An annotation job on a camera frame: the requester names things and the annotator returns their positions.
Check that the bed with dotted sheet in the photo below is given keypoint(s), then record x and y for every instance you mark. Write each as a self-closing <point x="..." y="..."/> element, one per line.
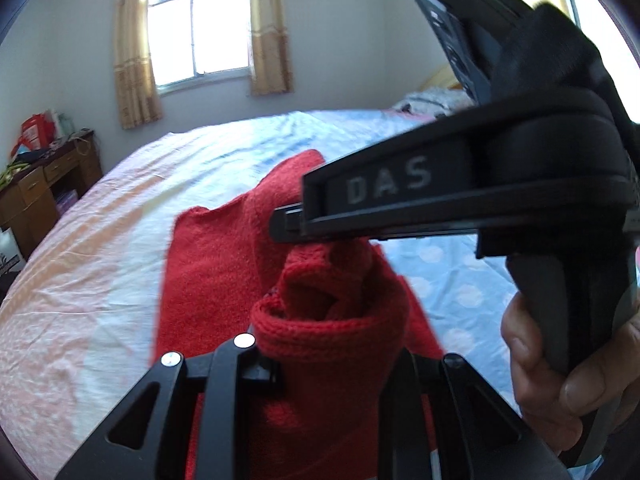
<point x="100" y="260"/>

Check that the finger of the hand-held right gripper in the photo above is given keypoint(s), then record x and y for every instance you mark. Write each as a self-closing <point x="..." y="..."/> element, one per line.
<point x="287" y="222"/>

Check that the person's right hand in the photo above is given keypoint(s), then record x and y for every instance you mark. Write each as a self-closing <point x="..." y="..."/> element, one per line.
<point x="525" y="375"/>

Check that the sliding glass window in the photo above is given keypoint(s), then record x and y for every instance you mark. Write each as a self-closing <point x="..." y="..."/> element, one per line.
<point x="200" y="35"/>

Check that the cream wooden headboard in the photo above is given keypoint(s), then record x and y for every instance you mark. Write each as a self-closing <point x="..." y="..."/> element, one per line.
<point x="442" y="77"/>

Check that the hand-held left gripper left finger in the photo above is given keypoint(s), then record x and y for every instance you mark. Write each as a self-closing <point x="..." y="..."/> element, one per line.
<point x="220" y="385"/>

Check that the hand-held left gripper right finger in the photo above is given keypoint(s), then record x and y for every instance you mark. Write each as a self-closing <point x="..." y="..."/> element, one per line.
<point x="450" y="400"/>

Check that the red knitted sweater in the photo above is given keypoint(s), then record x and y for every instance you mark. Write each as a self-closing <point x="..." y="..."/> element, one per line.
<point x="320" y="385"/>

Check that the beige patterned curtain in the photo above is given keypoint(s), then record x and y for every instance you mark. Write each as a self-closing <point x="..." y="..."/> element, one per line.
<point x="270" y="35"/>
<point x="135" y="60"/>

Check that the green cloth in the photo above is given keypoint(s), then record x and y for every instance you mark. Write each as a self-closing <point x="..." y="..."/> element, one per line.
<point x="11" y="172"/>

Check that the red gift bag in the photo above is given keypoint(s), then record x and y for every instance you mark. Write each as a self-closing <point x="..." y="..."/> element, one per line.
<point x="37" y="130"/>

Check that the purple box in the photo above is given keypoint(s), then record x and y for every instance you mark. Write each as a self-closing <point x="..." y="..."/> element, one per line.
<point x="67" y="200"/>

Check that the brown wooden desk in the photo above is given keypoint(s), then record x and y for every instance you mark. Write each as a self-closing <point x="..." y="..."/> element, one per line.
<point x="30" y="200"/>

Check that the patterned pillow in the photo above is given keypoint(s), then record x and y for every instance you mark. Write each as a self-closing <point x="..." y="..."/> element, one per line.
<point x="430" y="100"/>

